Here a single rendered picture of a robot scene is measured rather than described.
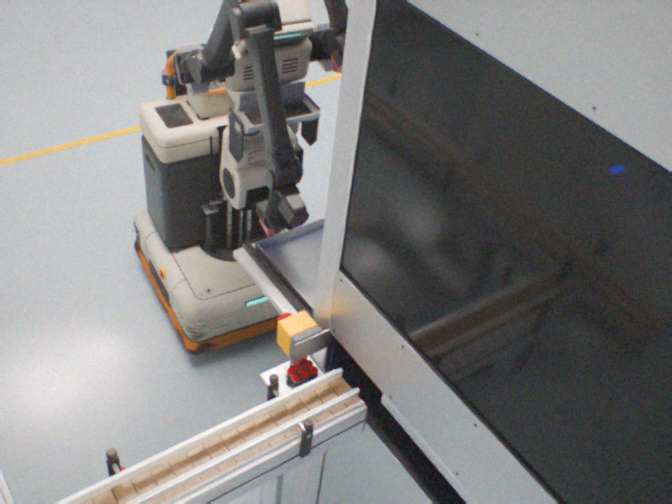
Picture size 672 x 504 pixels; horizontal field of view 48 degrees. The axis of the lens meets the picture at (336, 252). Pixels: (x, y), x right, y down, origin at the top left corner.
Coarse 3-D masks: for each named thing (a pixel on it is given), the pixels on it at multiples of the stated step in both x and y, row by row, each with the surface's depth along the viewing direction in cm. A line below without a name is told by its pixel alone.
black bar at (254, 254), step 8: (248, 248) 202; (256, 256) 200; (264, 264) 198; (264, 272) 198; (272, 272) 196; (272, 280) 196; (280, 280) 195; (280, 288) 193; (288, 288) 193; (288, 296) 191; (296, 304) 189
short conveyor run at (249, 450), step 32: (320, 384) 164; (256, 416) 157; (288, 416) 160; (320, 416) 161; (352, 416) 162; (192, 448) 152; (224, 448) 153; (256, 448) 153; (288, 448) 154; (320, 448) 162; (128, 480) 145; (160, 480) 146; (192, 480) 147; (224, 480) 147; (256, 480) 154
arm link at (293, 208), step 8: (272, 176) 183; (272, 184) 185; (288, 184) 189; (280, 192) 187; (288, 192) 187; (296, 192) 187; (288, 200) 186; (296, 200) 186; (280, 208) 189; (288, 208) 187; (296, 208) 185; (304, 208) 186; (288, 216) 186; (296, 216) 186; (304, 216) 188; (296, 224) 189
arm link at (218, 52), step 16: (224, 0) 176; (240, 0) 167; (256, 0) 169; (224, 16) 180; (256, 16) 168; (272, 16) 170; (224, 32) 184; (208, 48) 196; (224, 48) 191; (192, 64) 204; (208, 64) 198; (224, 64) 200; (208, 80) 203
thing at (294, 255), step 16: (304, 224) 210; (320, 224) 213; (272, 240) 205; (288, 240) 209; (304, 240) 210; (320, 240) 210; (272, 256) 204; (288, 256) 204; (304, 256) 205; (288, 272) 200; (304, 272) 200; (304, 288) 196; (304, 304) 189
